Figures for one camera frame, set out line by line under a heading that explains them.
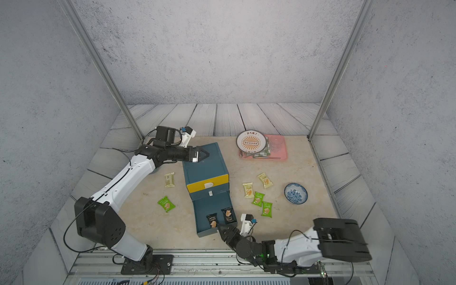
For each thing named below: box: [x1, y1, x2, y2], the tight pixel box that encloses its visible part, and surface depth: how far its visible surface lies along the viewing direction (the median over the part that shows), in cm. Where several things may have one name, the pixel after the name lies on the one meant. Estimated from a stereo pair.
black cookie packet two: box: [220, 207, 237, 225], surface depth 87 cm
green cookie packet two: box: [251, 191, 265, 208], surface depth 93 cm
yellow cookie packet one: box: [164, 172, 176, 188], surface depth 101 cm
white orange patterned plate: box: [235, 129, 267, 154], surface depth 118 cm
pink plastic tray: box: [238, 134, 288, 161], surface depth 113 cm
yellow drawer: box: [186, 173, 230, 194], surface depth 78 cm
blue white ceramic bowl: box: [283, 182, 309, 205], surface depth 93 cm
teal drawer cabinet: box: [182, 141, 237, 234], surface depth 84 cm
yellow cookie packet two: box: [257, 172, 274, 189], surface depth 100 cm
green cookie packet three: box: [260, 201, 273, 218], surface depth 90 cm
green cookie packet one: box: [157, 195, 176, 213], surface depth 92 cm
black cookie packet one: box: [206, 212, 218, 228], surface depth 86 cm
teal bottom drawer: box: [188, 190, 239, 238], surface depth 86 cm
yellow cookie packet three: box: [242, 181, 255, 198], surface depth 96 cm
